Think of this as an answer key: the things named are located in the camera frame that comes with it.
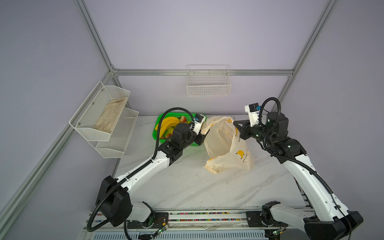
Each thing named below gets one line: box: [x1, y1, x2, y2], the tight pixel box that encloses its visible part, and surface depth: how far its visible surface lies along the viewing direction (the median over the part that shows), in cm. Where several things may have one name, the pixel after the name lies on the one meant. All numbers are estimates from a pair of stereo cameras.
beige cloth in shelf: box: [93, 96, 128, 134], surface depth 80 cm
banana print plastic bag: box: [200, 116, 255, 174], surface depth 69 cm
